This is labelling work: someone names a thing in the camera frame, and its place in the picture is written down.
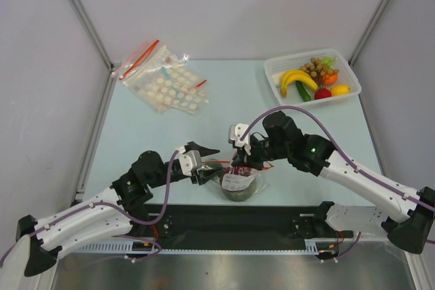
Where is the dark red apple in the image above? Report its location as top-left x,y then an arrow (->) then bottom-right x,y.
227,166 -> 255,177

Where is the clear zip bag red zipper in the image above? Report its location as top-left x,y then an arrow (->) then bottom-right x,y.
203,159 -> 275,202

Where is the green netted melon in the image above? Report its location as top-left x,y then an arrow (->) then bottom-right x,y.
220,174 -> 257,202

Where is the white plastic fruit basket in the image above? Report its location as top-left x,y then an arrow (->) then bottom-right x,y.
264,48 -> 362,107

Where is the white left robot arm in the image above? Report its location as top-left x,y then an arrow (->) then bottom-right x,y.
16,141 -> 219,277

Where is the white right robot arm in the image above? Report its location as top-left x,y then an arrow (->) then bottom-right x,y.
228,107 -> 434,254

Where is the polka dot zip bags pile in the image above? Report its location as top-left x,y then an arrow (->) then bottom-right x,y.
120,42 -> 209,115

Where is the clear bag with red zipper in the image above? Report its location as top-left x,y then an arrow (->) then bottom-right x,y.
110,39 -> 160,81

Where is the green cucumber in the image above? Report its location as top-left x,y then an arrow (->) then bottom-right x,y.
296,81 -> 311,102

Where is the yellow banana bunch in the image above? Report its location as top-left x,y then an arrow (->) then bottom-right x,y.
280,70 -> 319,98

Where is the small red tomato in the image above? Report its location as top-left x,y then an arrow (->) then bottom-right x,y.
314,88 -> 332,100

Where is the orange tangerine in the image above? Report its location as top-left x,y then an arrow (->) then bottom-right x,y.
320,73 -> 338,86

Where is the yellow lemon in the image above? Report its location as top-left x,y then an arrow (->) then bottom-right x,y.
330,84 -> 350,96

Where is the green leafy vegetable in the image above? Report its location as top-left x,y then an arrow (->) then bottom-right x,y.
320,56 -> 338,69

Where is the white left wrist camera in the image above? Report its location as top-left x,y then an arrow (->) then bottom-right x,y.
177,145 -> 203,177

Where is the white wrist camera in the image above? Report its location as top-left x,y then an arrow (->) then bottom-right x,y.
228,124 -> 251,156
177,145 -> 203,177

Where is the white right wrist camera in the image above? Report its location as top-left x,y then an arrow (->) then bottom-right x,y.
228,124 -> 251,156

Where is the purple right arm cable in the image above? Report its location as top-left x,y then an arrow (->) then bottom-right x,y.
239,105 -> 435,264

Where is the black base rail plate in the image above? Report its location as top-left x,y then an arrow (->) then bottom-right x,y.
129,204 -> 354,244

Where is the white slotted cable duct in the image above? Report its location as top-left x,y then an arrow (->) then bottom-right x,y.
74,238 -> 338,255

